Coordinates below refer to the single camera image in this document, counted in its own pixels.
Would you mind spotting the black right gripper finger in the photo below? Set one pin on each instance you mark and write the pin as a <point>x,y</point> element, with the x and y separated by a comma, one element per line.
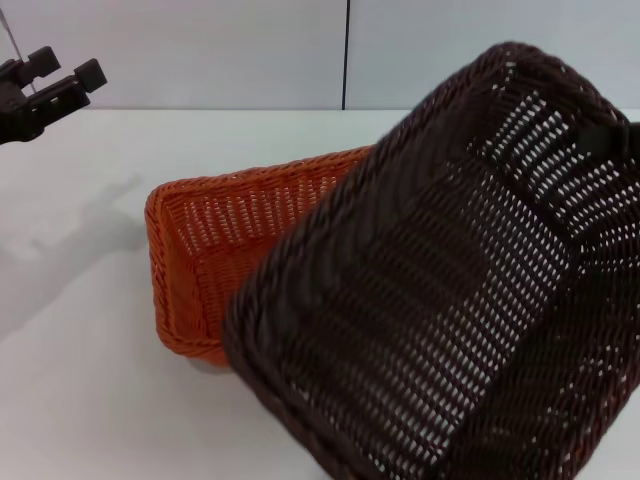
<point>612,137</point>

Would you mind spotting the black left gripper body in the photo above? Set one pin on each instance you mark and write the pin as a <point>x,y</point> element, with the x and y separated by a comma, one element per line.
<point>15,117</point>

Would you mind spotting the orange woven basket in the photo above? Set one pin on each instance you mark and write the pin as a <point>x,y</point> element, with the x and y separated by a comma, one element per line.
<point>200,220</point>

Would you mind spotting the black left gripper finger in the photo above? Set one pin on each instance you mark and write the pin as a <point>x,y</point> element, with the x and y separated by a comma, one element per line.
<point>90,75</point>
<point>44,61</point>

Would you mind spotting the dark brown woven basket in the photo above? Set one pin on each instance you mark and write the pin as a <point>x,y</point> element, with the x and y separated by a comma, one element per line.
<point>400,300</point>

